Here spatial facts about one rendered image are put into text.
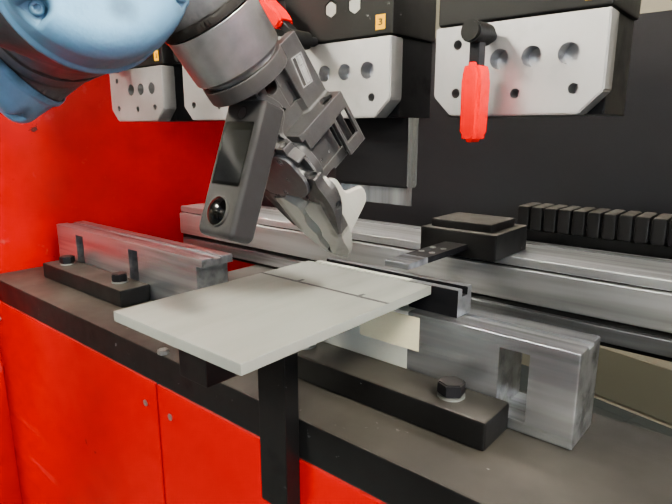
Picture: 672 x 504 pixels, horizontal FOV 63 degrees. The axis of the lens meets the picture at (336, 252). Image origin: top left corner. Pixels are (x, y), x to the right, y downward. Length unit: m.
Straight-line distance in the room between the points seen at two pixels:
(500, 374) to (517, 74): 0.28
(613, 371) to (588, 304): 1.88
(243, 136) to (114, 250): 0.66
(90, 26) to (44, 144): 1.10
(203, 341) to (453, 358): 0.27
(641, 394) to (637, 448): 2.05
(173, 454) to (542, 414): 0.49
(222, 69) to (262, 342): 0.21
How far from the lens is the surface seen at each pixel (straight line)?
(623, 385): 2.68
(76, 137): 1.35
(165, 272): 0.94
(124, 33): 0.24
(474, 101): 0.48
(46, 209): 1.33
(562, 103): 0.50
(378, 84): 0.58
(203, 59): 0.43
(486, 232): 0.79
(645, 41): 1.05
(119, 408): 0.92
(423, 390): 0.58
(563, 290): 0.81
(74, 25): 0.24
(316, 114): 0.47
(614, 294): 0.79
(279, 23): 0.64
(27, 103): 0.39
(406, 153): 0.60
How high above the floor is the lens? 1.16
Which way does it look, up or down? 13 degrees down
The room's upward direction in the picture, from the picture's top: straight up
